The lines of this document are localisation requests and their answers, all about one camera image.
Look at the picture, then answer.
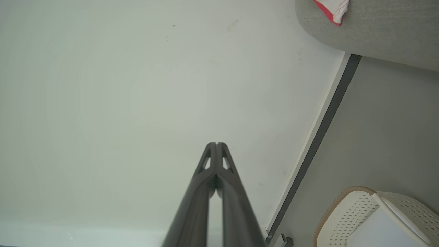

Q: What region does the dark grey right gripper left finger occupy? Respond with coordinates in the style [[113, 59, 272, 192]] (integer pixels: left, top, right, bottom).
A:
[[161, 142, 217, 247]]

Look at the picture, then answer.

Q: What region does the grey fabric sofa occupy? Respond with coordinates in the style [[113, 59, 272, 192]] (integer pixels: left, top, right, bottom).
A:
[[295, 0, 439, 73]]

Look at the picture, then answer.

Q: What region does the red garment with white patches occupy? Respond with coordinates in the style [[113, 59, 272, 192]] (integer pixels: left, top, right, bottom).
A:
[[313, 0, 350, 26]]

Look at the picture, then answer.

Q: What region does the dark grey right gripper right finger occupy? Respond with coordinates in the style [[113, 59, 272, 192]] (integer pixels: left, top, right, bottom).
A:
[[216, 142, 266, 247]]

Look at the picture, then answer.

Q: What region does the white perforated laundry basket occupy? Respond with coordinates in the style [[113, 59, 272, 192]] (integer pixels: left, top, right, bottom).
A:
[[312, 186, 439, 247]]

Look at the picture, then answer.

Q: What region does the white and black baseboard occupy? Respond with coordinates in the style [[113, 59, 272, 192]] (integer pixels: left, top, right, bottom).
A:
[[265, 51, 363, 247]]

